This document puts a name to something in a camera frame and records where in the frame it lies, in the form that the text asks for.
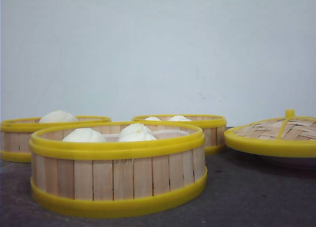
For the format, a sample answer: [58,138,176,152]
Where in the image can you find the right front white bun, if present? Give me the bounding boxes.
[118,123,156,142]

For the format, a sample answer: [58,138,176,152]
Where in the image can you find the front bamboo steamer basket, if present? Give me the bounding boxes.
[30,121,207,218]

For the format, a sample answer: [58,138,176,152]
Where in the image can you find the white bun back left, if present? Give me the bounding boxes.
[39,110,79,123]

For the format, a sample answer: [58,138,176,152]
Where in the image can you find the woven bamboo steamer lid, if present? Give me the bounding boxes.
[224,110,316,158]

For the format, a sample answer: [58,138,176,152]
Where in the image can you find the small right white bun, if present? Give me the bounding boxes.
[169,115,191,121]

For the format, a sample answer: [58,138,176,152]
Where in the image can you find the left front white bun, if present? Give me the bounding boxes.
[62,128,106,143]

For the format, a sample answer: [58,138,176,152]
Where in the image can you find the white plate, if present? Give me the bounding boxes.
[235,151,316,170]

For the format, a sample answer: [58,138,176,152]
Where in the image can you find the small white bun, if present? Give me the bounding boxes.
[169,115,191,121]
[145,116,161,121]

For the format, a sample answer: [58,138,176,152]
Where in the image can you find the small left white bun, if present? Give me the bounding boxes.
[145,116,161,121]

